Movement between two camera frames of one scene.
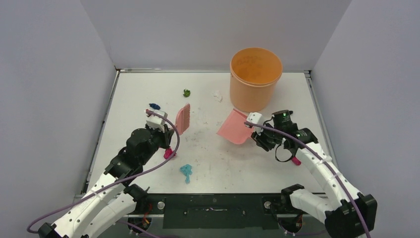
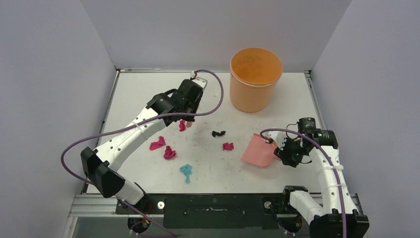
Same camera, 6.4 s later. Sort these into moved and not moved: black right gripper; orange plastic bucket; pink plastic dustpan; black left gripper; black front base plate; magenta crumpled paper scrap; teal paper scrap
Moved: pink plastic dustpan; black right gripper; black left gripper
Not moved: black front base plate; orange plastic bucket; teal paper scrap; magenta crumpled paper scrap
